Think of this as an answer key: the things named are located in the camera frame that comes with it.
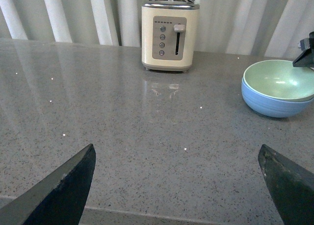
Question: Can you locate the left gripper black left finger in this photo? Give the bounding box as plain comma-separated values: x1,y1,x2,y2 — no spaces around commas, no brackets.
0,144,96,225

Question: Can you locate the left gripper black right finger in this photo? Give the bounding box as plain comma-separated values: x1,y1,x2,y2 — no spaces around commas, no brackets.
258,144,314,225

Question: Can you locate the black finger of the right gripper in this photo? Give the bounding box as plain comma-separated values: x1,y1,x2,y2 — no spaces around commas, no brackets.
292,49,314,68

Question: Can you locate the light green bowl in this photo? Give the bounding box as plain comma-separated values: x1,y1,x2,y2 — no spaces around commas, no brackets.
243,59,314,102

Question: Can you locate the light blue bowl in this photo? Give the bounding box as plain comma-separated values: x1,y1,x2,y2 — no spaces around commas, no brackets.
241,78,314,118

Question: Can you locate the cream toaster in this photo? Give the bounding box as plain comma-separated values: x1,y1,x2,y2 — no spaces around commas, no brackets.
141,0,200,72

